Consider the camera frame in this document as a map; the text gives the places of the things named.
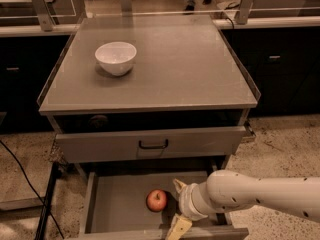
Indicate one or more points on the grey top drawer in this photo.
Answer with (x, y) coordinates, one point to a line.
(123, 146)

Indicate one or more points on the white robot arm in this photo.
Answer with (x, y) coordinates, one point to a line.
(226, 191)

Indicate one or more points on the black drawer handle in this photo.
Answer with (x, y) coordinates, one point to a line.
(143, 146)

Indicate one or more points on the red apple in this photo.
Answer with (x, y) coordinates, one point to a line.
(156, 200)

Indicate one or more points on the black low cabinets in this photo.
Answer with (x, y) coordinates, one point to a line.
(283, 62)

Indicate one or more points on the clear acrylic barrier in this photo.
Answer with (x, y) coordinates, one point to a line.
(45, 15)

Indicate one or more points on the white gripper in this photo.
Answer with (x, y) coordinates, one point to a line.
(187, 200)

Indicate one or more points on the white ceramic bowl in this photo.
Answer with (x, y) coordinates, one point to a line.
(116, 58)

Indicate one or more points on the grey drawer cabinet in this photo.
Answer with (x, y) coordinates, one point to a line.
(185, 75)

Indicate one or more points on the open grey middle drawer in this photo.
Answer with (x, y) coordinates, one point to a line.
(115, 202)

